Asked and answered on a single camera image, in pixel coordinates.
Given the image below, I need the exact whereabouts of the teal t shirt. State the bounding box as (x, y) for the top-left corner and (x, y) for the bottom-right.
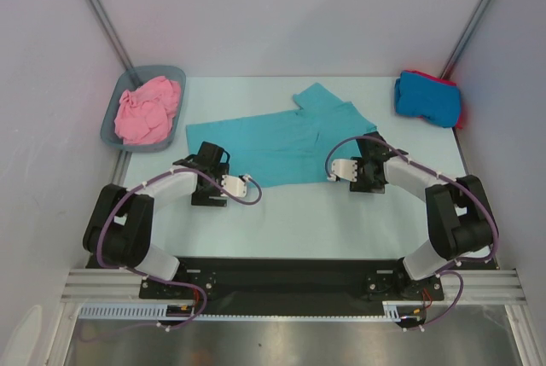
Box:
(186, 83), (377, 188)

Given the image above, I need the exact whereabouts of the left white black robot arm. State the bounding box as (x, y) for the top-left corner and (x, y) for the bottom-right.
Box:
(83, 142), (230, 298)

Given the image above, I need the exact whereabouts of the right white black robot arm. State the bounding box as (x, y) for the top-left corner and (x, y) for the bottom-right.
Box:
(353, 132), (499, 299)

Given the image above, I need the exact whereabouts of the pink crumpled t shirt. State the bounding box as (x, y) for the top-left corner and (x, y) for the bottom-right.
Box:
(114, 76), (182, 146)

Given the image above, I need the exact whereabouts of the blue folded t shirt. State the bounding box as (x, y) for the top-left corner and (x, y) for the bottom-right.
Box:
(394, 70), (462, 128)

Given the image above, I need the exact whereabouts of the grey plastic basket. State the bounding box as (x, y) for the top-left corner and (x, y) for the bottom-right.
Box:
(100, 65), (186, 153)

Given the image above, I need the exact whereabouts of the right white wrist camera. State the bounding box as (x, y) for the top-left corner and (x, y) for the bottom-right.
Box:
(328, 159), (358, 183)

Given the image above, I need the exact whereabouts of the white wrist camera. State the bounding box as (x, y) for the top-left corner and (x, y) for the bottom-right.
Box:
(221, 174), (251, 198)
(328, 159), (358, 183)

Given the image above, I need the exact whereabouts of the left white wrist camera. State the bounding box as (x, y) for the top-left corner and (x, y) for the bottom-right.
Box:
(221, 174), (251, 198)

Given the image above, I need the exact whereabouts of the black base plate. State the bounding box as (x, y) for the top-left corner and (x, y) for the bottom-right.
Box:
(138, 258), (447, 317)

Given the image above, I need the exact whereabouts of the grey slotted cable duct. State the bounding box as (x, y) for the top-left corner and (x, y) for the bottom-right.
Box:
(78, 303), (422, 322)

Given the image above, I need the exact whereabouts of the right corner aluminium post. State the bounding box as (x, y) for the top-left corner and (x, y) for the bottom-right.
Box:
(440, 0), (494, 79)

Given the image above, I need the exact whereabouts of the corner aluminium post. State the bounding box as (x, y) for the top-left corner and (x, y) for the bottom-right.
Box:
(85, 0), (133, 70)
(440, 0), (494, 79)

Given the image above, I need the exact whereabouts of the aluminium frame rail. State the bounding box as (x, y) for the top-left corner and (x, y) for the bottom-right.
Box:
(61, 269), (527, 305)

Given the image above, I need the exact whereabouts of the left corner aluminium post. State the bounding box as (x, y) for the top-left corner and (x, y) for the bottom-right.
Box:
(85, 0), (133, 70)

